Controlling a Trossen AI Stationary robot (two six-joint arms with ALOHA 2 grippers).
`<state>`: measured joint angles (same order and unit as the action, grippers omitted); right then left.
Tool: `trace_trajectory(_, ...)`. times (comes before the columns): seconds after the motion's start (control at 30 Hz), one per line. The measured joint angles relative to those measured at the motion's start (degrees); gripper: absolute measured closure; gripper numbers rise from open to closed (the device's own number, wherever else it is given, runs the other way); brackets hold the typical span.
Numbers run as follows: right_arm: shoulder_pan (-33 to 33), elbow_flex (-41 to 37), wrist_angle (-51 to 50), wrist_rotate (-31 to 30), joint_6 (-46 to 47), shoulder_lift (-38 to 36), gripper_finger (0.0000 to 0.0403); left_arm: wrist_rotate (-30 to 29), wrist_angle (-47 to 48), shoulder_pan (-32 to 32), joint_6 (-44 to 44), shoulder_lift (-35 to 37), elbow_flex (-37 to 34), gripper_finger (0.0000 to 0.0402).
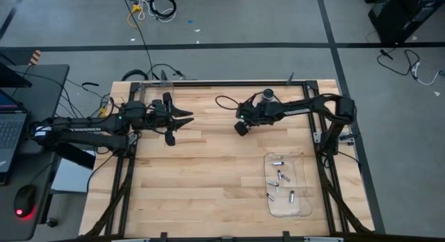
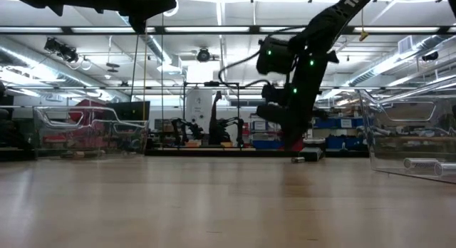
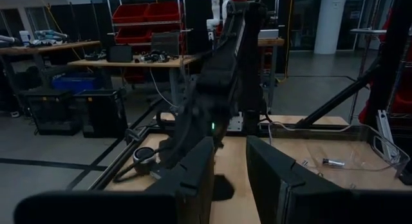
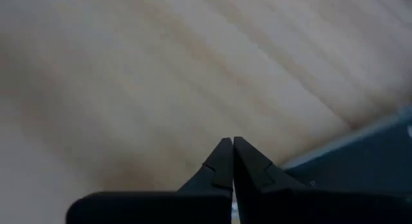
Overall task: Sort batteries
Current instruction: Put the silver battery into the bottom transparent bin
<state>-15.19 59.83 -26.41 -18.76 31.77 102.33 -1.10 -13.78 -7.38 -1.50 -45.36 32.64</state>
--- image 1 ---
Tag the black laptop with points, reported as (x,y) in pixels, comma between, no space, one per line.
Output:
(10,130)

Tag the black grey handheld camera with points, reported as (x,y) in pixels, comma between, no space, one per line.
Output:
(267,95)

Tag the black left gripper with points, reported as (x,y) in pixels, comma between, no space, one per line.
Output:
(160,111)

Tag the black aluminium table frame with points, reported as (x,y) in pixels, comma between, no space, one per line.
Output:
(208,83)

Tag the orange black striped piece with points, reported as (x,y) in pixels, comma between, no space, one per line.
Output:
(34,57)

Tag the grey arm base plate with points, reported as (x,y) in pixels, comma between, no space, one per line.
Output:
(347,137)

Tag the black flat desk monitor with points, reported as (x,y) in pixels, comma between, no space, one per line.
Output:
(12,76)

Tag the large black equipment case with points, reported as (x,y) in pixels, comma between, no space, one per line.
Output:
(406,16)

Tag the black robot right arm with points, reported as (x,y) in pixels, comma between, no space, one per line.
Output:
(299,108)

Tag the black computer mouse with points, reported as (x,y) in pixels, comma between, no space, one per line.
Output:
(24,200)

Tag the small white floor scrap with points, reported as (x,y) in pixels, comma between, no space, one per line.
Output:
(437,93)

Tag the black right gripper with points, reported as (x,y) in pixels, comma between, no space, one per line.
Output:
(252,113)

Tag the clear plastic tray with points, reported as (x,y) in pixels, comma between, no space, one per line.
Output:
(299,207)
(153,89)

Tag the grey desk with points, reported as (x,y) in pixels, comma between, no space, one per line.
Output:
(41,103)

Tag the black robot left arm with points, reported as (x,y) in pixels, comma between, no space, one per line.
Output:
(83,125)

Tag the white grey box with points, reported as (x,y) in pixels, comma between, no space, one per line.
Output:
(69,179)

